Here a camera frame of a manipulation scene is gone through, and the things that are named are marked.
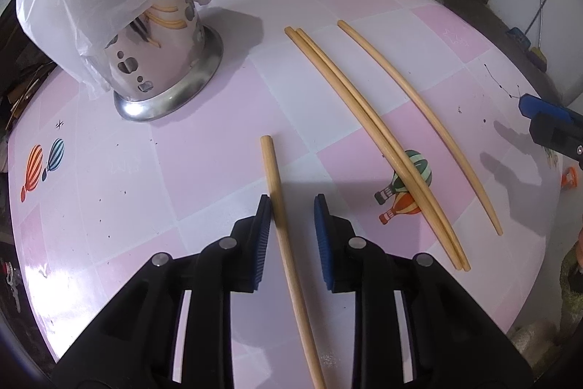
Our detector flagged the steel utensil holder cup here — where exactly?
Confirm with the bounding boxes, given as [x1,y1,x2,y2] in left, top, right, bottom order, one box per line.
[105,0,223,122]

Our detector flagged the wooden chopstick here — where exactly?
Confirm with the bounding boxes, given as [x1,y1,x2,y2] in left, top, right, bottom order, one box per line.
[294,28,472,273]
[336,20,504,236]
[283,27,463,273]
[260,135,326,388]

